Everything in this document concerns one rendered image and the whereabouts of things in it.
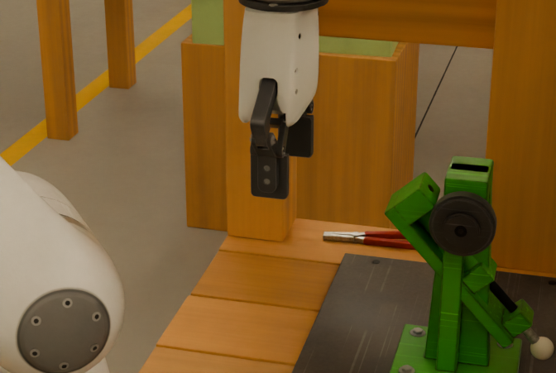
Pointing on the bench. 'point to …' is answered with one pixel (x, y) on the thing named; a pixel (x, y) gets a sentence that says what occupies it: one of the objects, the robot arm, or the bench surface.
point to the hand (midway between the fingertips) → (283, 164)
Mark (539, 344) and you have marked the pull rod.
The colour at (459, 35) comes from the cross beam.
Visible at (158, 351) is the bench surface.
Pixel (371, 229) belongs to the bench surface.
